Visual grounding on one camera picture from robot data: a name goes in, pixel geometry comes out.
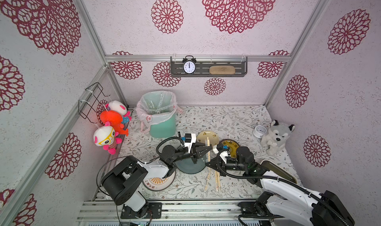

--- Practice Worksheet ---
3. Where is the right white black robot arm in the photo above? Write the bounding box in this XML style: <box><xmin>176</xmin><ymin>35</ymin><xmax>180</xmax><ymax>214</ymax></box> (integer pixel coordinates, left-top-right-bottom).
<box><xmin>206</xmin><ymin>145</ymin><xmax>355</xmax><ymax>226</ymax></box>

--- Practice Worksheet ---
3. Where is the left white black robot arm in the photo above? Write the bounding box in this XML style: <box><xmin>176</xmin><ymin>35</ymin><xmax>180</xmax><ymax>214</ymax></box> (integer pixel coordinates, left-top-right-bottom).
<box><xmin>100</xmin><ymin>142</ymin><xmax>216</xmax><ymax>218</ymax></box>

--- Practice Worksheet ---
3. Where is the floral table mat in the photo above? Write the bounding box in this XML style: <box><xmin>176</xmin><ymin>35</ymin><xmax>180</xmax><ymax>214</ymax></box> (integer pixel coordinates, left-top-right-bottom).
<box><xmin>119</xmin><ymin>106</ymin><xmax>298</xmax><ymax>200</ymax></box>

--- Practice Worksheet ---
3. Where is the cream small plate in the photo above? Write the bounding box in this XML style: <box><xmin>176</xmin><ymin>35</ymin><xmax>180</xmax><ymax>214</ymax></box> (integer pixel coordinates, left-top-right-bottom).
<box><xmin>197</xmin><ymin>131</ymin><xmax>220</xmax><ymax>146</ymax></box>

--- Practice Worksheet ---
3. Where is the dark green glass plate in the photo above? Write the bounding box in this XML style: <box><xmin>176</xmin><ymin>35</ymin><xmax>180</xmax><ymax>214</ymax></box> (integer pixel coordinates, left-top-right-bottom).
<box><xmin>175</xmin><ymin>159</ymin><xmax>205</xmax><ymax>174</ymax></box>

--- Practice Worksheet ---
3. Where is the yellow patterned plate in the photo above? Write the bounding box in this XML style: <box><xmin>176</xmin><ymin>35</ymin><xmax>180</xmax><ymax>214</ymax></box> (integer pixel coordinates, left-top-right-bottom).
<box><xmin>220</xmin><ymin>139</ymin><xmax>240</xmax><ymax>158</ymax></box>

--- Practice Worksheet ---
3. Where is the green trash bin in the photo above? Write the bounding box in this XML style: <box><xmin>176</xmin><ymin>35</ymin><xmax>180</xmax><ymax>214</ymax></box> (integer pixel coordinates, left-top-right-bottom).
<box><xmin>140</xmin><ymin>91</ymin><xmax>178</xmax><ymax>139</ymax></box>

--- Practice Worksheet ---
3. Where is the white digital scale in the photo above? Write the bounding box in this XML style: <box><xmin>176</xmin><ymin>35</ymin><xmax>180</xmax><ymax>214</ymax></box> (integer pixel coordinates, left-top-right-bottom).
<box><xmin>261</xmin><ymin>160</ymin><xmax>298</xmax><ymax>184</ymax></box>

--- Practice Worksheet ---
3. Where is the white orange sunburst plate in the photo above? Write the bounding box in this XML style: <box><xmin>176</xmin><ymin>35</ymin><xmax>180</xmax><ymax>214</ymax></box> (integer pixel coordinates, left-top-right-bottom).
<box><xmin>143</xmin><ymin>172</ymin><xmax>176</xmax><ymax>191</ymax></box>

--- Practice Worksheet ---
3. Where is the small white alarm clock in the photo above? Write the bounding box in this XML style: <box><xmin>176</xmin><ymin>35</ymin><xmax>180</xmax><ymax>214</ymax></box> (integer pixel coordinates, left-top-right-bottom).
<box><xmin>253</xmin><ymin>125</ymin><xmax>267</xmax><ymax>139</ymax></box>

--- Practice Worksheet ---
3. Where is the grey husky plush toy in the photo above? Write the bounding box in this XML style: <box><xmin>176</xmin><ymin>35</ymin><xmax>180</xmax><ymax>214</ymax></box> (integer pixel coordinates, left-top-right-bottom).
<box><xmin>261</xmin><ymin>120</ymin><xmax>295</xmax><ymax>156</ymax></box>

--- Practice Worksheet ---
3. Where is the white plush with yellow glasses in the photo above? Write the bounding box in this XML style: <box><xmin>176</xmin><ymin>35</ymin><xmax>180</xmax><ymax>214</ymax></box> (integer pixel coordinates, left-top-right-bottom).
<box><xmin>93</xmin><ymin>122</ymin><xmax>122</xmax><ymax>155</ymax></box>

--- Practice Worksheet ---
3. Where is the red plush toy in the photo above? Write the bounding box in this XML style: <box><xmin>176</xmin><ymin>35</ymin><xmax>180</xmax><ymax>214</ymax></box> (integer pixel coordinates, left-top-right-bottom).
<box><xmin>100</xmin><ymin>110</ymin><xmax>129</xmax><ymax>136</ymax></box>

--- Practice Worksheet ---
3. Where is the pink white plush toy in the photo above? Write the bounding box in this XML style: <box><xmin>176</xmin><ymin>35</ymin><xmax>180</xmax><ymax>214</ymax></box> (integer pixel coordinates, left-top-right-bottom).
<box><xmin>105</xmin><ymin>101</ymin><xmax>132</xmax><ymax>121</ymax></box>

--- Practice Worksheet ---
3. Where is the wooden brush on shelf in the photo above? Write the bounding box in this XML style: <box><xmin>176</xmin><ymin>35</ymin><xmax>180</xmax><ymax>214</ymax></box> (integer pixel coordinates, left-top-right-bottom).
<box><xmin>209</xmin><ymin>65</ymin><xmax>236</xmax><ymax>75</ymax></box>

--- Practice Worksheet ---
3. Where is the black alarm clock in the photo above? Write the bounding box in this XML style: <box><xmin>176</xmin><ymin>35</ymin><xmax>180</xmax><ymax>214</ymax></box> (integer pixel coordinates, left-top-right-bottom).
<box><xmin>182</xmin><ymin>55</ymin><xmax>197</xmax><ymax>74</ymax></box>

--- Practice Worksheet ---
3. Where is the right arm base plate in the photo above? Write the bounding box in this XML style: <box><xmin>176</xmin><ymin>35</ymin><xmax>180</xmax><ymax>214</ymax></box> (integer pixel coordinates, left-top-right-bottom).
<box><xmin>238</xmin><ymin>201</ymin><xmax>282</xmax><ymax>220</ymax></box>

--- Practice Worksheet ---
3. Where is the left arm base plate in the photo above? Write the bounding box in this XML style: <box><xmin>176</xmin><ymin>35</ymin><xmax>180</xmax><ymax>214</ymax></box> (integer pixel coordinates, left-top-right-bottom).
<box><xmin>121</xmin><ymin>202</ymin><xmax>163</xmax><ymax>219</ymax></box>

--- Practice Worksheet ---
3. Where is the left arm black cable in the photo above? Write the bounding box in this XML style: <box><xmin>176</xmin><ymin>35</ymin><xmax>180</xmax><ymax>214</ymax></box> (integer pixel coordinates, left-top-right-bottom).
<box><xmin>96</xmin><ymin>136</ymin><xmax>185</xmax><ymax>197</ymax></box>

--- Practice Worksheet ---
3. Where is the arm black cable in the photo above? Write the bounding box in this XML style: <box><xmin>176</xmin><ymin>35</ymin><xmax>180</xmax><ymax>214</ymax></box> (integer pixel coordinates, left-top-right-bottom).
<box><xmin>215</xmin><ymin>150</ymin><xmax>350</xmax><ymax>226</ymax></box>
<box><xmin>96</xmin><ymin>136</ymin><xmax>185</xmax><ymax>197</ymax></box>

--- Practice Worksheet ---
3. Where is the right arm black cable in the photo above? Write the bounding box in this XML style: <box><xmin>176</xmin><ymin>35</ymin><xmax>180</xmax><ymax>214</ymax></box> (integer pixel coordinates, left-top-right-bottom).
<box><xmin>215</xmin><ymin>150</ymin><xmax>350</xmax><ymax>226</ymax></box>

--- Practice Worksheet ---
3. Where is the grey wall shelf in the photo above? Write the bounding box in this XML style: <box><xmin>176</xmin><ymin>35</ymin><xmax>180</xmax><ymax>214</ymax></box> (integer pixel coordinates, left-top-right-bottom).
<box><xmin>170</xmin><ymin>56</ymin><xmax>248</xmax><ymax>77</ymax></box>

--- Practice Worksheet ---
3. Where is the black wire wall rack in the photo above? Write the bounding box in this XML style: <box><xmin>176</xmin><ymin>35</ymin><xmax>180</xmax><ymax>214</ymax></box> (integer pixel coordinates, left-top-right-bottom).
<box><xmin>77</xmin><ymin>82</ymin><xmax>110</xmax><ymax>124</ymax></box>

